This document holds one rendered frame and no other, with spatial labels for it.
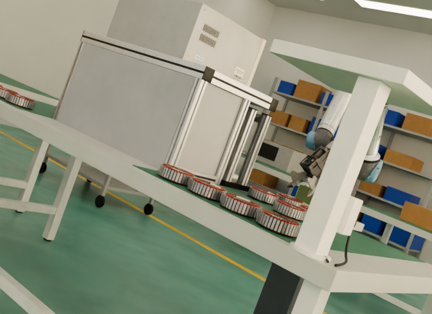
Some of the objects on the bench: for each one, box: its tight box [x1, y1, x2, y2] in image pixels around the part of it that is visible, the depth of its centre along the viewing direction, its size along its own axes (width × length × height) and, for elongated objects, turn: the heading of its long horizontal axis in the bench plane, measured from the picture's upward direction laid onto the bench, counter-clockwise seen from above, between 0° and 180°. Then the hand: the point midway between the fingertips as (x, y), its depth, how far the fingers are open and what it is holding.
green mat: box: [0, 97, 57, 118], centre depth 280 cm, size 94×61×1 cm, turn 58°
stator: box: [276, 193, 304, 207], centre depth 232 cm, size 11×11×4 cm
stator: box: [248, 186, 279, 205], centre depth 218 cm, size 11×11×4 cm
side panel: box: [165, 78, 251, 185], centre depth 205 cm, size 28×3×32 cm, turn 58°
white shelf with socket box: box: [269, 39, 432, 267], centre depth 154 cm, size 35×37×46 cm
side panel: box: [53, 41, 84, 120], centre depth 246 cm, size 28×3×32 cm, turn 58°
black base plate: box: [220, 174, 278, 194], centre depth 256 cm, size 47×64×2 cm
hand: (297, 193), depth 232 cm, fingers open, 14 cm apart
